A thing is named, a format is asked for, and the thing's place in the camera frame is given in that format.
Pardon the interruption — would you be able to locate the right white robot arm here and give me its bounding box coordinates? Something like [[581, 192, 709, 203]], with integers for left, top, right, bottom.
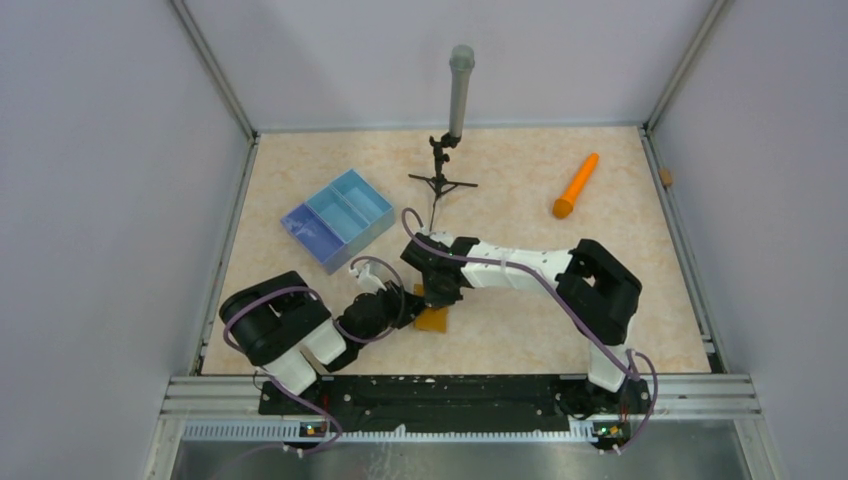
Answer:
[[400, 232, 642, 419]]

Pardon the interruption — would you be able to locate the black tripod stand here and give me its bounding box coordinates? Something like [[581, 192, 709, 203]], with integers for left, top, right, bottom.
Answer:
[[408, 131, 479, 231]]

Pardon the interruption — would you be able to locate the small wooden block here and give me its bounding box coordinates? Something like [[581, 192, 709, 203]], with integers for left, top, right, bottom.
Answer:
[[658, 168, 673, 188]]

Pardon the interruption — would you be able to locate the grey microphone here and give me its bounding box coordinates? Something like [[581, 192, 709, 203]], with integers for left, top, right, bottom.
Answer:
[[448, 44, 475, 138]]

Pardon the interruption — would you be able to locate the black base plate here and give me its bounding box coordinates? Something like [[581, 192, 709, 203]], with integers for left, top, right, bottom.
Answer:
[[258, 374, 651, 434]]

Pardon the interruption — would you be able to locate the blue compartment organizer box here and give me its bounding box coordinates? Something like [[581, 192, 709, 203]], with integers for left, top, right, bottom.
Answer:
[[280, 169, 395, 274]]

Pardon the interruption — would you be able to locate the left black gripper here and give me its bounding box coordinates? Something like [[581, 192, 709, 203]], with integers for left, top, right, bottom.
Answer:
[[357, 280, 425, 349]]

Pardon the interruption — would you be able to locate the orange marker pen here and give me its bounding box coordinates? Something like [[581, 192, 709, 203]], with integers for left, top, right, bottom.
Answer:
[[552, 153, 600, 219]]

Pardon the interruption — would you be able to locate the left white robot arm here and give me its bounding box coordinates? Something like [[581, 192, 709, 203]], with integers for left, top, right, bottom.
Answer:
[[219, 256, 427, 414]]

